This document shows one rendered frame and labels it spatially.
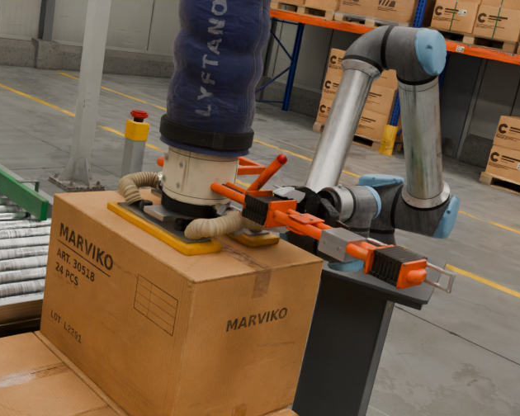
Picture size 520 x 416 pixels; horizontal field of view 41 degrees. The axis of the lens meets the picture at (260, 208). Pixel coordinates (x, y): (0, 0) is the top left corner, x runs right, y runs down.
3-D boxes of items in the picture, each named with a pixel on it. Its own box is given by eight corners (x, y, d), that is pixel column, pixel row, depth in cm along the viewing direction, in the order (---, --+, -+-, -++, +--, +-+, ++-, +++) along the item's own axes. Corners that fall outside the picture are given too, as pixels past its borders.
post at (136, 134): (95, 348, 295) (125, 119, 269) (108, 345, 300) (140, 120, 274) (103, 356, 291) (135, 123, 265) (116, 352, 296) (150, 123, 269)
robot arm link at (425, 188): (413, 208, 241) (396, 13, 191) (462, 219, 232) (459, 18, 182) (396, 238, 232) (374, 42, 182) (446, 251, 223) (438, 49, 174)
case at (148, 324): (39, 332, 190) (53, 192, 179) (158, 309, 218) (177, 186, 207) (167, 451, 150) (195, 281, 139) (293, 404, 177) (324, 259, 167)
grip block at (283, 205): (238, 216, 154) (243, 191, 152) (269, 213, 160) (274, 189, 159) (264, 229, 148) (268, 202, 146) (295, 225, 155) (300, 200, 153)
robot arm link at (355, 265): (329, 260, 186) (336, 215, 183) (368, 271, 180) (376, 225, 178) (313, 266, 178) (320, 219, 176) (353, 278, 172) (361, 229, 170)
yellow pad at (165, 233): (106, 209, 175) (108, 190, 173) (139, 206, 182) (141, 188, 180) (186, 257, 152) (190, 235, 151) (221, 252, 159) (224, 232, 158)
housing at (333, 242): (315, 250, 140) (320, 229, 138) (337, 247, 144) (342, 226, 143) (342, 262, 135) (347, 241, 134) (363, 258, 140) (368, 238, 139)
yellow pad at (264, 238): (167, 205, 188) (169, 186, 187) (195, 202, 195) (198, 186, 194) (249, 248, 165) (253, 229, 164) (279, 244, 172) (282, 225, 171)
